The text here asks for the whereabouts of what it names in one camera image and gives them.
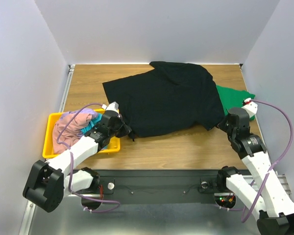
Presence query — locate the black t shirt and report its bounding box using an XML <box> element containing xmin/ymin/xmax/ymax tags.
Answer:
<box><xmin>103</xmin><ymin>61</ymin><xmax>225</xmax><ymax>138</ymax></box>

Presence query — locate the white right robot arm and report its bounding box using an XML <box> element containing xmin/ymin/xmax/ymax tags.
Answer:
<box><xmin>216</xmin><ymin>107</ymin><xmax>294</xmax><ymax>235</ymax></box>

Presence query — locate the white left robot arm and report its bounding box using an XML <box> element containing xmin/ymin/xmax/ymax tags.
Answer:
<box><xmin>23</xmin><ymin>108</ymin><xmax>130</xmax><ymax>212</ymax></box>

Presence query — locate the teal t shirt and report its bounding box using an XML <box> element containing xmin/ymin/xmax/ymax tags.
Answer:
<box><xmin>80</xmin><ymin>113</ymin><xmax>102</xmax><ymax>134</ymax></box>

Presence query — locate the green folded t shirt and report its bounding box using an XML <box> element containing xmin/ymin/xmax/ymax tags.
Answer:
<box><xmin>213</xmin><ymin>85</ymin><xmax>255</xmax><ymax>125</ymax></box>

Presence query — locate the lavender t shirt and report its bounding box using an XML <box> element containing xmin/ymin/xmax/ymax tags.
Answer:
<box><xmin>59</xmin><ymin>108</ymin><xmax>98</xmax><ymax>120</ymax></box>

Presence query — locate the pink t shirt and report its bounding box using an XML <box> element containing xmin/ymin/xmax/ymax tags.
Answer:
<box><xmin>52</xmin><ymin>113</ymin><xmax>92</xmax><ymax>154</ymax></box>

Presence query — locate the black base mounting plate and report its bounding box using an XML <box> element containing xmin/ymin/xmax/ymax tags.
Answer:
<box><xmin>68</xmin><ymin>168</ymin><xmax>245</xmax><ymax>205</ymax></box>

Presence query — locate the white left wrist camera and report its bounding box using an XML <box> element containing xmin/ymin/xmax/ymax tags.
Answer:
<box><xmin>101</xmin><ymin>102</ymin><xmax>119</xmax><ymax>113</ymax></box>

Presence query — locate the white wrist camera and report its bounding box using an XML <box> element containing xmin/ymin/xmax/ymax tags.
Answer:
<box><xmin>242</xmin><ymin>98</ymin><xmax>258</xmax><ymax>120</ymax></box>
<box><xmin>101</xmin><ymin>102</ymin><xmax>119</xmax><ymax>113</ymax></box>

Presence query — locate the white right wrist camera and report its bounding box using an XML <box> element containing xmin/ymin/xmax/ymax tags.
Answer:
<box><xmin>242</xmin><ymin>98</ymin><xmax>258</xmax><ymax>120</ymax></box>

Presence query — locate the aluminium frame rail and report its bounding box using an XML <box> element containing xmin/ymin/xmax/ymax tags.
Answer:
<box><xmin>26</xmin><ymin>174</ymin><xmax>292</xmax><ymax>209</ymax></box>

